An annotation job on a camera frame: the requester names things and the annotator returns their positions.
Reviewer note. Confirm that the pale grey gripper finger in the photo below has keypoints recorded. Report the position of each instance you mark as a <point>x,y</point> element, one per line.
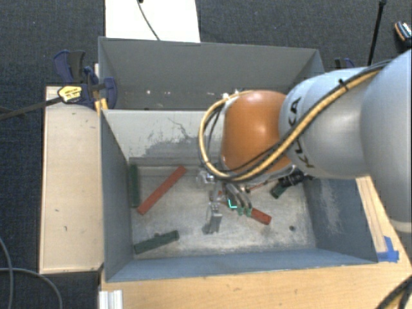
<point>207,226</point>
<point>216,222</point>

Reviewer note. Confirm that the red-brown flat block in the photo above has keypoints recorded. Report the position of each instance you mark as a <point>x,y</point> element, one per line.
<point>262,217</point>
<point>162,189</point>

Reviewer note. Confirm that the grey metal bin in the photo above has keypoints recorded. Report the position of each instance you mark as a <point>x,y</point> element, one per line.
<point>180,72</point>

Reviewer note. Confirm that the pale wood board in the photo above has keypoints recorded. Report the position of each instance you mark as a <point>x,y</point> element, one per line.
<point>71,185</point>

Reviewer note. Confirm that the black cylinder on white bracket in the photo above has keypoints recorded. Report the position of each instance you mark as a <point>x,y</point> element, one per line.
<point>289,179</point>

